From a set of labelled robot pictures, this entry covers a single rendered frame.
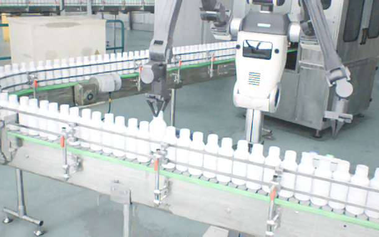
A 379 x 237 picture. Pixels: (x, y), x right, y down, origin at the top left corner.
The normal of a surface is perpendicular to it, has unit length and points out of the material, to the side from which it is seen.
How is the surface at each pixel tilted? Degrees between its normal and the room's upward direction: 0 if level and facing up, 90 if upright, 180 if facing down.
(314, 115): 89
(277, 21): 90
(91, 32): 90
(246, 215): 90
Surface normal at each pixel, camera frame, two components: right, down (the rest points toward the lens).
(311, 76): -0.68, 0.19
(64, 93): 0.73, 0.25
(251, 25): -0.42, 0.25
